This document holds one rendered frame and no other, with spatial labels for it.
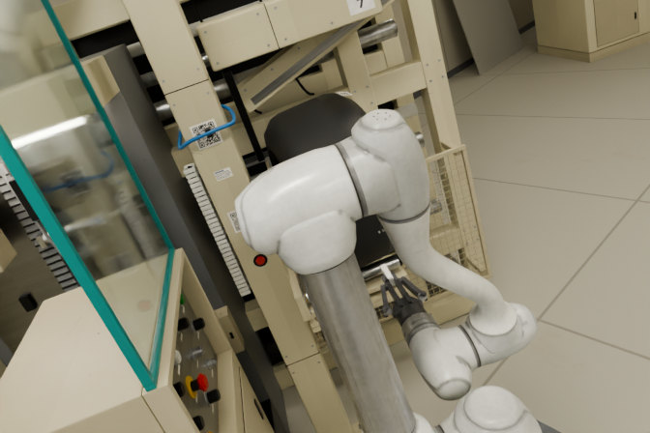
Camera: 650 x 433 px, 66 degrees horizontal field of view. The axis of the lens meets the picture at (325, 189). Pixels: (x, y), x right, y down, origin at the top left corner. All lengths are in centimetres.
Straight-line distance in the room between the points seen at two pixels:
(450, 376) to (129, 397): 64
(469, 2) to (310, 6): 527
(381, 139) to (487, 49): 624
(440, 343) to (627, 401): 133
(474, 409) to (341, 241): 45
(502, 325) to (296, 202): 61
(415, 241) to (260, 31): 103
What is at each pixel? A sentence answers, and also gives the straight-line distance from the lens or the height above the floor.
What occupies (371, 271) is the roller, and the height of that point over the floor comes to 91.
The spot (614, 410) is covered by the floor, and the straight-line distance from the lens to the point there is 240.
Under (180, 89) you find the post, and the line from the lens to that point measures 148.
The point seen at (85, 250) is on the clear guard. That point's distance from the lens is 94.
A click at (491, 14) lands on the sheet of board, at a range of 721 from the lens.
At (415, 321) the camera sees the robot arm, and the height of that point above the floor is 102.
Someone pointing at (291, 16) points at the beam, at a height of 172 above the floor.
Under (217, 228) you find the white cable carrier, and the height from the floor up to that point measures 122.
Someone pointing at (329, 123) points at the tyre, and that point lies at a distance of 148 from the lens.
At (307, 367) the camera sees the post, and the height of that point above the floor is 58.
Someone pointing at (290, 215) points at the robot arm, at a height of 153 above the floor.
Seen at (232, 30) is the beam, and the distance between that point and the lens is 172.
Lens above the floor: 185
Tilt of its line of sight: 23 degrees down
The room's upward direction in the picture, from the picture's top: 19 degrees counter-clockwise
